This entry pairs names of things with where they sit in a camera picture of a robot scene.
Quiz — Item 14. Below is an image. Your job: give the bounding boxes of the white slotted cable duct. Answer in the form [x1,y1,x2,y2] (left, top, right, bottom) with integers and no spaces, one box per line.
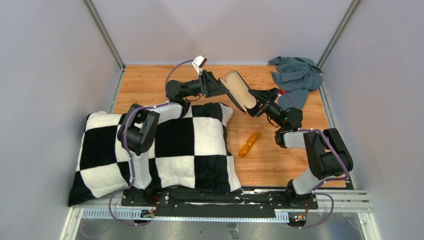
[81,207,290,223]

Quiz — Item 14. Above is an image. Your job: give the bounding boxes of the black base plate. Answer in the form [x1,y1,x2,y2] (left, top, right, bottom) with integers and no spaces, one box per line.
[121,186,318,218]

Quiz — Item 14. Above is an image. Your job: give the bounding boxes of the grey-blue crumpled cloth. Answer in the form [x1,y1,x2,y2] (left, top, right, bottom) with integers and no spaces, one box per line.
[268,56,324,109]

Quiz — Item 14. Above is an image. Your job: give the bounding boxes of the orange sunglasses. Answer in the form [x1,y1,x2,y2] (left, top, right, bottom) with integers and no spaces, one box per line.
[237,132,261,158]

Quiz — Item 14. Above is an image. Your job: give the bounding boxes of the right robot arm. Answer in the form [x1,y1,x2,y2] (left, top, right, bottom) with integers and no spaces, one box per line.
[248,88,354,209]

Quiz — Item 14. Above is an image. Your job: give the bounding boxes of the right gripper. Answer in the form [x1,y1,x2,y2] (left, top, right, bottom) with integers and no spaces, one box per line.
[239,88,286,130]

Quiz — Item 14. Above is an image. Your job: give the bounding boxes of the black glasses case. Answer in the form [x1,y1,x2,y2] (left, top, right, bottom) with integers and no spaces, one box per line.
[218,70,257,113]

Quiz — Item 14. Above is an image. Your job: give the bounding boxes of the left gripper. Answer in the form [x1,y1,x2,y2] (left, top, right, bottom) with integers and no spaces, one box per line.
[183,71,232,100]

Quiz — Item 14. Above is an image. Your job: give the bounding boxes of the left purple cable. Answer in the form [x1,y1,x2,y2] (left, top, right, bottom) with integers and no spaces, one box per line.
[108,59,196,227]

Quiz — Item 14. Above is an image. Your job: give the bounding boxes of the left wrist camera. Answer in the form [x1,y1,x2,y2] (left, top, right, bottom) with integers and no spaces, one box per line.
[191,55,207,75]

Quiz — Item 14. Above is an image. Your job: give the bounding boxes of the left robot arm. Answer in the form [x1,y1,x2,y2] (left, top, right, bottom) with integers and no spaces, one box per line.
[117,70,233,207]

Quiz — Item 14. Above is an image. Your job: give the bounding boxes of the black white checkered pillow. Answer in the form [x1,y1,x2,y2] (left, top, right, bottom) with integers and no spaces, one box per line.
[68,103,241,207]

